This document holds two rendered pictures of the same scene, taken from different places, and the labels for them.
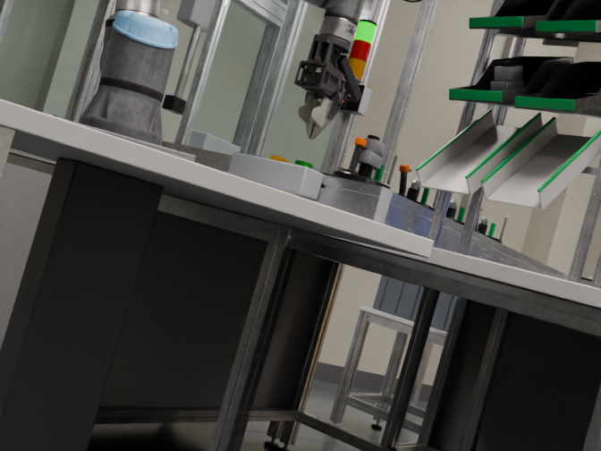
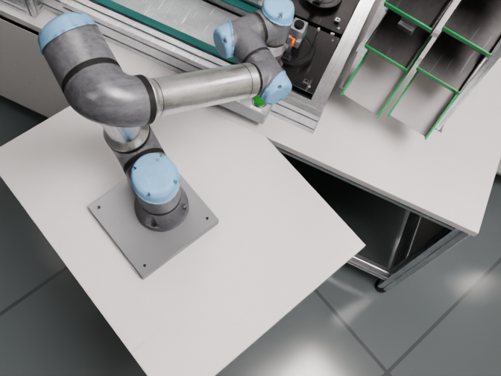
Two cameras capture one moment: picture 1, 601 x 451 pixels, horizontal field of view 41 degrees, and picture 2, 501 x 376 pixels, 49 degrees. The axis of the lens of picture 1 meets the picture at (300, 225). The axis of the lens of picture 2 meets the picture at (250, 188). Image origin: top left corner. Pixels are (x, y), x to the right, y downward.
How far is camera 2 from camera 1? 183 cm
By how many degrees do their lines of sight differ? 70
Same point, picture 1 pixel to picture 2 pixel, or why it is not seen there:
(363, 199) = (306, 118)
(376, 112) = not seen: outside the picture
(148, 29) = (165, 198)
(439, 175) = (355, 83)
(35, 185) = (25, 36)
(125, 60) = (157, 209)
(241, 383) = not seen: hidden behind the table
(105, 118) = (159, 227)
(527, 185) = (417, 104)
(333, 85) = not seen: hidden behind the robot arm
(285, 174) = (250, 113)
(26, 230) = (39, 61)
